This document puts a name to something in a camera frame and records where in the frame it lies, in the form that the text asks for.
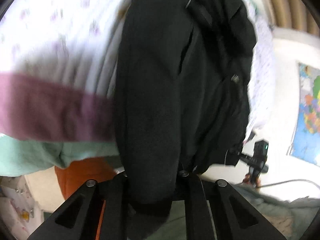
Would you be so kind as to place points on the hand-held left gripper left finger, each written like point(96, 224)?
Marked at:
point(115, 192)

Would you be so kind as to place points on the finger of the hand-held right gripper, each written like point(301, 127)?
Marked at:
point(241, 156)

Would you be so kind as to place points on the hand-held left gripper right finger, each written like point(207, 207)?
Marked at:
point(195, 195)

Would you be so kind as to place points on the black hooded jacket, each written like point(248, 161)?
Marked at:
point(160, 92)

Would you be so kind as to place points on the orange cloth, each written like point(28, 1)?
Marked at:
point(82, 172)

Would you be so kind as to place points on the green bed sheet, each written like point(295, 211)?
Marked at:
point(25, 155)

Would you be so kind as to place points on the white patterned cloth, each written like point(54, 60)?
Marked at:
point(15, 205)

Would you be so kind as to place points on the striped brown roller blind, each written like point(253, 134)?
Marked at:
point(287, 2)

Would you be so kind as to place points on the floral quilt with pink border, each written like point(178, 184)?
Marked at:
point(50, 30)

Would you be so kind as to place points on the colourful wall map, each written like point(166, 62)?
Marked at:
point(308, 120)

